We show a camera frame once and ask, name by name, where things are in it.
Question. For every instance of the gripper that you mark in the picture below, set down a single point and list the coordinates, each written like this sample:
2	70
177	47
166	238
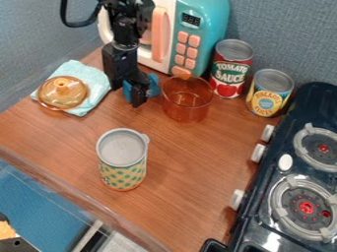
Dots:
119	65

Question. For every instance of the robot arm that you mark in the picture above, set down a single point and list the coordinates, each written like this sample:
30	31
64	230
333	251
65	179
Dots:
127	19

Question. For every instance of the blue toy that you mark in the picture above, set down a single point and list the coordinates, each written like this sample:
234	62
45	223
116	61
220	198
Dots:
154	86

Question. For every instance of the orange transparent cup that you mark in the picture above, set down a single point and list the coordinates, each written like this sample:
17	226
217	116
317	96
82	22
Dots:
186	101

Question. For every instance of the light blue cloth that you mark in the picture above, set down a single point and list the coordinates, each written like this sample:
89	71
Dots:
94	83

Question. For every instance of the green dotted can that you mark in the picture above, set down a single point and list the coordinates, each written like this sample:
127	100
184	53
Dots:
122	160

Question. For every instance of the orange transparent lid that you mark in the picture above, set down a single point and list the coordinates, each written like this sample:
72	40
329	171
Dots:
62	92

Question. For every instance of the toy microwave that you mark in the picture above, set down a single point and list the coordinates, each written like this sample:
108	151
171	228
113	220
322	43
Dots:
193	36

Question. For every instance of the red tomato can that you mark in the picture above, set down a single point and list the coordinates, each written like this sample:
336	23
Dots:
230	70

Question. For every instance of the yellow can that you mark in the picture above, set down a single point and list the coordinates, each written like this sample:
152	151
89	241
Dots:
268	95

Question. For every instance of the toy stove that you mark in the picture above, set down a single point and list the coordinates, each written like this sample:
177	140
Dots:
298	183

